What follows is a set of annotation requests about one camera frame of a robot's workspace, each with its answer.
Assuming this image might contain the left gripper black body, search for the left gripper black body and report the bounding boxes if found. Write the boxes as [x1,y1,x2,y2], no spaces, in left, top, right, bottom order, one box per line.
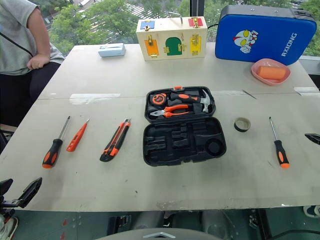
[0,193,21,219]

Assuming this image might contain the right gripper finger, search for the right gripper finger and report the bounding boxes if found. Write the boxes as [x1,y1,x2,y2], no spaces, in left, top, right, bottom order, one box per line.
[304,133,320,146]

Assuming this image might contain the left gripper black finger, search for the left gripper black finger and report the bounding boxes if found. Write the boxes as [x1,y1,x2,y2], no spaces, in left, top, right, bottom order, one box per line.
[0,178,14,195]
[17,177,43,209]

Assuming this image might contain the black orange handle screwdriver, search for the black orange handle screwdriver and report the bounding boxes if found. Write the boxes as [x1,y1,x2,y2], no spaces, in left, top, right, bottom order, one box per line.
[41,115,72,169]
[268,116,291,169]

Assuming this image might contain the orange voltage tester pen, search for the orange voltage tester pen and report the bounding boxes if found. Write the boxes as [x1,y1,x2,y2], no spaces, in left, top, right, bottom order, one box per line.
[66,118,90,153]

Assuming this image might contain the black tape roll cardboard core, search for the black tape roll cardboard core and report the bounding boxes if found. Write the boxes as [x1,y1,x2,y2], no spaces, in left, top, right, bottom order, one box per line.
[233,117,252,133]

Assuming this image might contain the black orange utility knife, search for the black orange utility knife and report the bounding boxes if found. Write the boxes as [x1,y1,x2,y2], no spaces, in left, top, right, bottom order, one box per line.
[99,118,132,163]

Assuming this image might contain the black tool case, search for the black tool case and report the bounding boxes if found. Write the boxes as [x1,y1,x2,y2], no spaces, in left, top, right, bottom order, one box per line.
[142,85,227,167]

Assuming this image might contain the wooden latch lock box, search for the wooden latch lock box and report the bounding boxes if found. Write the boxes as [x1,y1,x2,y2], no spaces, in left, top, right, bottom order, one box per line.
[135,11,208,62]

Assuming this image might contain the person's bare hand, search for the person's bare hand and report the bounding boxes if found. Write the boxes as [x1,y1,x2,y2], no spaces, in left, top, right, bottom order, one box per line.
[26,53,51,70]

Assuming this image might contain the white red shoe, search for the white red shoe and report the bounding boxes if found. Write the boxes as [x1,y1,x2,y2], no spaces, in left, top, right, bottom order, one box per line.
[0,216,19,240]

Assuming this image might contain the dark blue shoe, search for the dark blue shoe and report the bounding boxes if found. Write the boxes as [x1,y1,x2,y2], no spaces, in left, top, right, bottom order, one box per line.
[303,204,320,219]

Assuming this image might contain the orange foam cylinder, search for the orange foam cylinder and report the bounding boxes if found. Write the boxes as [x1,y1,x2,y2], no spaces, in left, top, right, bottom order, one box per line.
[257,65,287,81]

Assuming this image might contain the pink plastic bowl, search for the pink plastic bowl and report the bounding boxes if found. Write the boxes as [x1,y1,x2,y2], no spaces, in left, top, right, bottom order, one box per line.
[250,58,292,86]

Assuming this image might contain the blue cartoon print case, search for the blue cartoon print case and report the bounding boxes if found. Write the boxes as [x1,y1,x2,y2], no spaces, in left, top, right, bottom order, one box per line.
[214,4,318,66]

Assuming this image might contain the person in gray shirt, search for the person in gray shirt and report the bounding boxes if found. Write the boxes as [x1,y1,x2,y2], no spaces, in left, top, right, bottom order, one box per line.
[0,0,65,127]

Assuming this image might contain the black orange tape measure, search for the black orange tape measure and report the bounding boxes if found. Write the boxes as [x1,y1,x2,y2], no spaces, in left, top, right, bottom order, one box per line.
[151,92,171,105]

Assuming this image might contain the light blue tissue box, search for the light blue tissue box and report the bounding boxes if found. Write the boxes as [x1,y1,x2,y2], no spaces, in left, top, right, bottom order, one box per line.
[97,42,127,58]

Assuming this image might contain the claw hammer black orange handle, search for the claw hammer black orange handle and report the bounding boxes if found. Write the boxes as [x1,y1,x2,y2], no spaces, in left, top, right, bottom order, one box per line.
[169,89,213,113]

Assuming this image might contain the black shoulder strap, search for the black shoulder strap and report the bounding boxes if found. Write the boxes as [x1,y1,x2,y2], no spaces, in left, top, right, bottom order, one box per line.
[0,31,34,57]

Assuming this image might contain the orange handled pliers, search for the orange handled pliers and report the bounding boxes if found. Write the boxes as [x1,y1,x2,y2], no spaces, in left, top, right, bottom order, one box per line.
[149,104,191,118]

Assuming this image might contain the black window frame post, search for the black window frame post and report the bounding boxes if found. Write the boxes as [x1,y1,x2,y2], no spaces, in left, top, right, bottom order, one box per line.
[189,0,204,19]

